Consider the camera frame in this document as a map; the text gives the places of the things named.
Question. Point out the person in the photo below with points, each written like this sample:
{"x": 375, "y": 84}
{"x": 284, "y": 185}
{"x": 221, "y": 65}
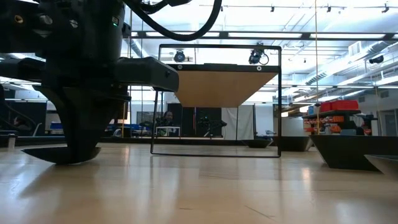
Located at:
{"x": 168, "y": 116}

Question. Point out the black wavy square mini plate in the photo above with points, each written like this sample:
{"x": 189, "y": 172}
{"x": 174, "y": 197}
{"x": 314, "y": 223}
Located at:
{"x": 351, "y": 152}
{"x": 292, "y": 143}

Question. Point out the wooden riser shelf black frame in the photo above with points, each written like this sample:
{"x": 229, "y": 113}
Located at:
{"x": 224, "y": 88}

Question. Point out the small red storage bin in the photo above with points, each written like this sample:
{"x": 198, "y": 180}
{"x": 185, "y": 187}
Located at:
{"x": 326, "y": 107}

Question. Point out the black ceiling speaker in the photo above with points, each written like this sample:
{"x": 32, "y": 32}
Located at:
{"x": 376, "y": 59}

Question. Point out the black storage rack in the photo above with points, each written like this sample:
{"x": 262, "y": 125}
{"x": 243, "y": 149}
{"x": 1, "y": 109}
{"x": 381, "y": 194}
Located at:
{"x": 342, "y": 123}

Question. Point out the white air vent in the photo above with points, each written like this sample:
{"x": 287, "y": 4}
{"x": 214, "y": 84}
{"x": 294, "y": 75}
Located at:
{"x": 354, "y": 48}

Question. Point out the white curtain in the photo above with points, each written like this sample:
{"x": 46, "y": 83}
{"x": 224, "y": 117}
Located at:
{"x": 237, "y": 123}

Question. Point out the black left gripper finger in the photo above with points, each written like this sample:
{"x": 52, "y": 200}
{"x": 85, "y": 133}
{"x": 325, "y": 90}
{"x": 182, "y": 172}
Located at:
{"x": 70, "y": 118}
{"x": 96, "y": 118}

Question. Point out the large red storage bin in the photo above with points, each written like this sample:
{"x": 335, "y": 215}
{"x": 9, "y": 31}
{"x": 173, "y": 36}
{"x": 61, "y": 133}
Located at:
{"x": 345, "y": 105}

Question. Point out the small grey post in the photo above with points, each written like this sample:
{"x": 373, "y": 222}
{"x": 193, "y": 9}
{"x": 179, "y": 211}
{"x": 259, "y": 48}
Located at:
{"x": 12, "y": 141}

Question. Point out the round black ceiling camera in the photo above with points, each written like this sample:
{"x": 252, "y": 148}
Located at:
{"x": 179, "y": 56}

